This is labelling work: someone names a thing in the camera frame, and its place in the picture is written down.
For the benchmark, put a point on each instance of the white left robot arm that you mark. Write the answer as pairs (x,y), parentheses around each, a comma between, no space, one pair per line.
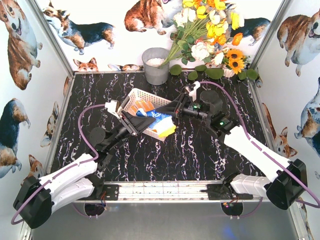
(38,198)

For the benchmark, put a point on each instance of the artificial flower bouquet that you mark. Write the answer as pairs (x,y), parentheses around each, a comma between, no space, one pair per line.
(209,31)

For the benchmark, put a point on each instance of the blue dotted work glove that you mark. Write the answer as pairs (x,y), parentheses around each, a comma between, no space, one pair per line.
(162,126)

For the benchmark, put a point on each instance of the grey metal bucket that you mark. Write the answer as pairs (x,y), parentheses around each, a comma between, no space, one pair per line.
(155,68)

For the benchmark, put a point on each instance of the white plastic storage basket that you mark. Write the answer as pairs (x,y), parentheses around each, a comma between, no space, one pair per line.
(137,94)

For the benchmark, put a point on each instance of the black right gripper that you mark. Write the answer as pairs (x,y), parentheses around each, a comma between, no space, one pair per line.
(179,111)

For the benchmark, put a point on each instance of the aluminium front rail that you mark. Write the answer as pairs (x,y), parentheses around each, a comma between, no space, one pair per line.
(163,192)

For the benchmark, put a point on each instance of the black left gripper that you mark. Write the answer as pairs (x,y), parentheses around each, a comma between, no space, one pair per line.
(128,124)

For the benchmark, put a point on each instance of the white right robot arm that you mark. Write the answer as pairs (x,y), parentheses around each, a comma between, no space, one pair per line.
(283,182)

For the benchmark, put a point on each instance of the orange dotted work glove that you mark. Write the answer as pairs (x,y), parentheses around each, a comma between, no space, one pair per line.
(140,108)

